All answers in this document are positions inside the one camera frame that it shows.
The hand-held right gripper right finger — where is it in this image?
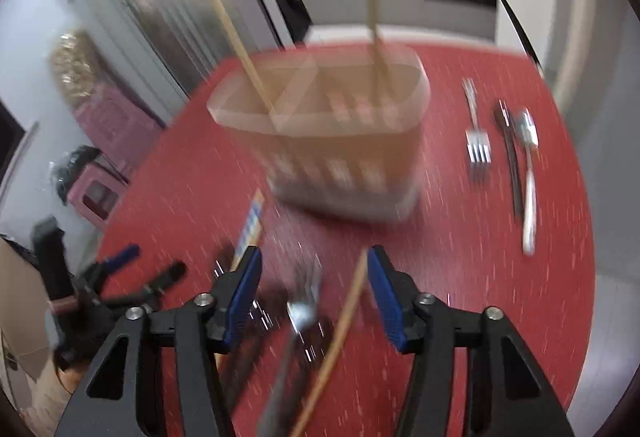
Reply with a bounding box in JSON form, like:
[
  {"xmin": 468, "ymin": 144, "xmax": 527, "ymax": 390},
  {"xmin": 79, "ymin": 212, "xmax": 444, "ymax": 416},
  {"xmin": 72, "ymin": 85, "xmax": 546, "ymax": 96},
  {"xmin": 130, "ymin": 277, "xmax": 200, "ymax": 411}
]
[{"xmin": 367, "ymin": 246, "xmax": 576, "ymax": 437}]

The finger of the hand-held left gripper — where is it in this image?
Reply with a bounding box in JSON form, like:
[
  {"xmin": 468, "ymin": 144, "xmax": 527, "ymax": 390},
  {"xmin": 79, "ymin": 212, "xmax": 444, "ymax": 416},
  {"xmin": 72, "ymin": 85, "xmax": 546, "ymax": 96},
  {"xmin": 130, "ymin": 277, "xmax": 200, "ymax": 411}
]
[
  {"xmin": 75, "ymin": 244, "xmax": 142, "ymax": 298},
  {"xmin": 100, "ymin": 262, "xmax": 187, "ymax": 318}
]

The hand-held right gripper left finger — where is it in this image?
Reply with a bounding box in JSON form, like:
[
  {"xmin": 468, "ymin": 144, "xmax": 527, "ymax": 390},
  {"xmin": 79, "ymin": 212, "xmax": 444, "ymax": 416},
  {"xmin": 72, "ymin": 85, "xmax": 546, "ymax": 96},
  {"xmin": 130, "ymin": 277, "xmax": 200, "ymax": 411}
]
[{"xmin": 54, "ymin": 246, "xmax": 263, "ymax": 437}]

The large dark spoon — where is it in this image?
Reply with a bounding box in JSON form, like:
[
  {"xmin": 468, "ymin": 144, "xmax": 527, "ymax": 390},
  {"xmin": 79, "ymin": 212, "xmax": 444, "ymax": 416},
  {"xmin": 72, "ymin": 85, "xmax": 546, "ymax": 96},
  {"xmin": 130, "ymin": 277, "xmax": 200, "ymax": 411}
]
[{"xmin": 257, "ymin": 257, "xmax": 326, "ymax": 437}]

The plain wooden chopstick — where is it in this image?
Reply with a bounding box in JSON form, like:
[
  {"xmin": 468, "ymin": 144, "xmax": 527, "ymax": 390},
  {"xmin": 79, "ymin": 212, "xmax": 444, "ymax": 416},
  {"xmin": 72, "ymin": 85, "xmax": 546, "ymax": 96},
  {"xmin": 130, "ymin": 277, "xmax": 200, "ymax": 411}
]
[{"xmin": 289, "ymin": 251, "xmax": 370, "ymax": 437}]

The patterned tip chopstick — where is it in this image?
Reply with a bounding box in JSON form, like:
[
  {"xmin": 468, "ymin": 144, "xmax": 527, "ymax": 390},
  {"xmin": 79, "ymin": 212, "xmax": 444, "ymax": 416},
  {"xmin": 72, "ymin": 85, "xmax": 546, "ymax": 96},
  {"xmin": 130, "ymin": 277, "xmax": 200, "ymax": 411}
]
[{"xmin": 229, "ymin": 189, "xmax": 267, "ymax": 270}]

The small brown spoon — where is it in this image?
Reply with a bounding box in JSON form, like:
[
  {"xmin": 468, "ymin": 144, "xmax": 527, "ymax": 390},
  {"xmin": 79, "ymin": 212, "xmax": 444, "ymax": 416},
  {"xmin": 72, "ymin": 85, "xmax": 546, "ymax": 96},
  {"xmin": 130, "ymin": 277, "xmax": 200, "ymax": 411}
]
[{"xmin": 220, "ymin": 312, "xmax": 271, "ymax": 418}]

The beige perforated utensil holder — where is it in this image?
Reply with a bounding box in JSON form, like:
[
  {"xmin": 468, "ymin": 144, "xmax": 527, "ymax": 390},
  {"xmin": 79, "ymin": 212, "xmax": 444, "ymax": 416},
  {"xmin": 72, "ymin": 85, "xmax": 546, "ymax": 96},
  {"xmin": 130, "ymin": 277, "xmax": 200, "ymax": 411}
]
[{"xmin": 206, "ymin": 43, "xmax": 432, "ymax": 224}]

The pink plastic stool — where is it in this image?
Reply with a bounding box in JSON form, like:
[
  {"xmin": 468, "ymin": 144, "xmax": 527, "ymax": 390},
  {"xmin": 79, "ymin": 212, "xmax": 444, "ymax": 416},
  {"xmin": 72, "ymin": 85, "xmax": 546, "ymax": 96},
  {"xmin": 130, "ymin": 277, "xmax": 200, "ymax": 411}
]
[
  {"xmin": 72, "ymin": 82, "xmax": 168, "ymax": 178},
  {"xmin": 65, "ymin": 164, "xmax": 133, "ymax": 228}
]

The cardboard box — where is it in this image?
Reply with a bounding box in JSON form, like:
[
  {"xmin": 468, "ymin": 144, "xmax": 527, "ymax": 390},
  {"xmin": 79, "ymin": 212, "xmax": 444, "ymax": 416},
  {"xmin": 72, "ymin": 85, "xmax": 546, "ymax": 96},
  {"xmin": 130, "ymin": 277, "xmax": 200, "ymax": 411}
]
[{"xmin": 0, "ymin": 237, "xmax": 56, "ymax": 383}]

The black plastic bag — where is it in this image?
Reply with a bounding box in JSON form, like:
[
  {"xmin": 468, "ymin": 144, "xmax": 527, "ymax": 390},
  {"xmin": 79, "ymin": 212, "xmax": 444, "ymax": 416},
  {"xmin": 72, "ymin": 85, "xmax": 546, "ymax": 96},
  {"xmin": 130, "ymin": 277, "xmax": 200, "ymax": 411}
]
[{"xmin": 50, "ymin": 144, "xmax": 108, "ymax": 202}]

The metal fork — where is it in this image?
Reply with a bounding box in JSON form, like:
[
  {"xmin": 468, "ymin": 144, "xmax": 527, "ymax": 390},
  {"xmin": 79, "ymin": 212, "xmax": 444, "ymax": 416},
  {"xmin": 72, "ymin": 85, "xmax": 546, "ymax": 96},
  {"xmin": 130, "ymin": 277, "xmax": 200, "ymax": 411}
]
[{"xmin": 461, "ymin": 78, "xmax": 493, "ymax": 182}]

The gold glitter decoration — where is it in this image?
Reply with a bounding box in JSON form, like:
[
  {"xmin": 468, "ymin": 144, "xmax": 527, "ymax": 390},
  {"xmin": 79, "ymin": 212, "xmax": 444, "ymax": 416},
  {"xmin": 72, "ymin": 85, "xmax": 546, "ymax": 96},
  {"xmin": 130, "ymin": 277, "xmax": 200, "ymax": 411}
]
[{"xmin": 50, "ymin": 29, "xmax": 108, "ymax": 105}]

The glass door cabinet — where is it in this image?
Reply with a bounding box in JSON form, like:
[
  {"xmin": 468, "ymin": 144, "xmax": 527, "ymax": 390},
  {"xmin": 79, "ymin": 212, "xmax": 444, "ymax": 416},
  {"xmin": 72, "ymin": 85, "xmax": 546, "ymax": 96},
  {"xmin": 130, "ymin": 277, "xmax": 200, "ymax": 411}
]
[{"xmin": 70, "ymin": 0, "xmax": 281, "ymax": 98}]

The black cloth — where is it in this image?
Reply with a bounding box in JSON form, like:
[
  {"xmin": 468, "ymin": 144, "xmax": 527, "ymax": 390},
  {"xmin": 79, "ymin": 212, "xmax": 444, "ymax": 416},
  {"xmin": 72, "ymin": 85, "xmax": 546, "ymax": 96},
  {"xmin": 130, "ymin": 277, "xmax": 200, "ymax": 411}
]
[{"xmin": 265, "ymin": 0, "xmax": 313, "ymax": 48}]

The white-handled metal spoon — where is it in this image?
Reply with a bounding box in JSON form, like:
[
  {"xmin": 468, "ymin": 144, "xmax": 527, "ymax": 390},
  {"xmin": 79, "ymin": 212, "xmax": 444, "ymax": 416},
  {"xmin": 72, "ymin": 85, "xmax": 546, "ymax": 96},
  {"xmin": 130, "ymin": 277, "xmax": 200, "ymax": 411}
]
[{"xmin": 514, "ymin": 109, "xmax": 541, "ymax": 255}]

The dark-handled metal utensil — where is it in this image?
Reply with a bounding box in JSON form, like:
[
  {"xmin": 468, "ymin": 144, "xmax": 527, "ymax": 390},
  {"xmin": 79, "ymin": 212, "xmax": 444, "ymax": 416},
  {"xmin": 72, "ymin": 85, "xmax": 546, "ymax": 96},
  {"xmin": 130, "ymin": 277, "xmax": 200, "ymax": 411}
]
[{"xmin": 492, "ymin": 99, "xmax": 526, "ymax": 220}]

